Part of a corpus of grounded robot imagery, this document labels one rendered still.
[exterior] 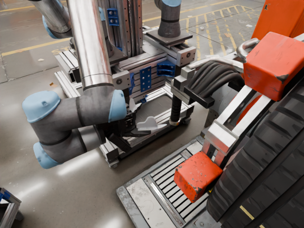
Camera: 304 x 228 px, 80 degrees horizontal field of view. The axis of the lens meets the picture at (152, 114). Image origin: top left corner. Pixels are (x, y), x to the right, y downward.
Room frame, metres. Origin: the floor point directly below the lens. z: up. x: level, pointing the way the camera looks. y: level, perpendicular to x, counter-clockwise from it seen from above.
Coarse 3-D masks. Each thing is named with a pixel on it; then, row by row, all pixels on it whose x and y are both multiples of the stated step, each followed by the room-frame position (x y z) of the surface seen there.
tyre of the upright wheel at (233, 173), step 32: (288, 96) 0.23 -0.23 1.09; (288, 128) 0.19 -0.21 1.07; (256, 160) 0.16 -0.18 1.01; (288, 160) 0.15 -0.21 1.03; (224, 192) 0.15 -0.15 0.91; (256, 192) 0.13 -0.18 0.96; (288, 192) 0.12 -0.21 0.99; (224, 224) 0.12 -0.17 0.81; (256, 224) 0.09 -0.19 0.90; (288, 224) 0.08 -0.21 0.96
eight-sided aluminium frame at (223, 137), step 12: (300, 36) 0.41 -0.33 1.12; (240, 96) 0.30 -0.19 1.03; (252, 96) 0.32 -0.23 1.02; (264, 96) 0.28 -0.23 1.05; (228, 108) 0.29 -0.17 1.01; (240, 108) 0.30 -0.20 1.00; (252, 108) 0.27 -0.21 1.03; (264, 108) 0.27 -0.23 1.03; (216, 120) 0.28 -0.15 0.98; (228, 120) 0.29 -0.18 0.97; (252, 120) 0.25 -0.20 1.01; (216, 132) 0.26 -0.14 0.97; (228, 132) 0.25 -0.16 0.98; (240, 132) 0.24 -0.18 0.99; (204, 144) 0.27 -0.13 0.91; (216, 144) 0.24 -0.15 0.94; (228, 144) 0.23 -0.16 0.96; (216, 156) 0.24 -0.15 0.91; (228, 156) 0.24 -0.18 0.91
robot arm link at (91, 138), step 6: (90, 126) 0.33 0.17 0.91; (84, 132) 0.31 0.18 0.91; (90, 132) 0.31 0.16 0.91; (96, 132) 0.31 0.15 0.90; (84, 138) 0.29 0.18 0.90; (90, 138) 0.30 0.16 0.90; (96, 138) 0.30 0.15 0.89; (90, 144) 0.29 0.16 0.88; (96, 144) 0.29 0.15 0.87; (90, 150) 0.29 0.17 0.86
